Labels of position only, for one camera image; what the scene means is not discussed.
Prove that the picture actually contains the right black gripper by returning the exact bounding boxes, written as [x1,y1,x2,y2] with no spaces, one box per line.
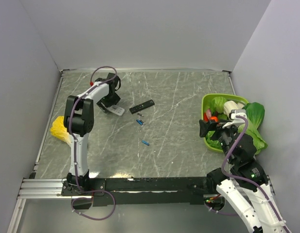
[198,117,237,163]

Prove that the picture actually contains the white remote control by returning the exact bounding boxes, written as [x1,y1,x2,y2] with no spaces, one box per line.
[107,105,125,117]

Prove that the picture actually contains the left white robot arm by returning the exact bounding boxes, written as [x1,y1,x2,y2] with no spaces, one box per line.
[63,73,124,195]

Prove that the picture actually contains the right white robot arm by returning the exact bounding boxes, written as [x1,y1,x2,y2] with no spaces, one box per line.
[199,119,290,233]

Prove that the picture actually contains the pink radish toy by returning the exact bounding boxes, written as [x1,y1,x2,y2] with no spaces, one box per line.
[205,109,212,119]

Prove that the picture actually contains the orange carrot toy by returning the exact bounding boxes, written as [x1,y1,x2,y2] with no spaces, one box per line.
[209,116,219,123]

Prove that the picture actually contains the green plastic basket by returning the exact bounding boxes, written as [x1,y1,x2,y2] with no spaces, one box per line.
[201,93,249,153]

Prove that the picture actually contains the green cabbage toy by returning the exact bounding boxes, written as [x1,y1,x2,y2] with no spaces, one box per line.
[209,96,228,114]

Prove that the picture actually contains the blue battery lone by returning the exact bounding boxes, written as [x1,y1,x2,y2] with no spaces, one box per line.
[141,140,150,146]

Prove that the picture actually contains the yellow cabbage toy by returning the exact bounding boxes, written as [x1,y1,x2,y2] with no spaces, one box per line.
[50,116,71,146]

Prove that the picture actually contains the large bok choy toy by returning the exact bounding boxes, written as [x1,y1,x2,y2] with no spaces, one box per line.
[223,100,268,155]

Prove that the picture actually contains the black mounting base plate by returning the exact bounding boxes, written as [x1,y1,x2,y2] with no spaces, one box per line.
[61,177,218,207]

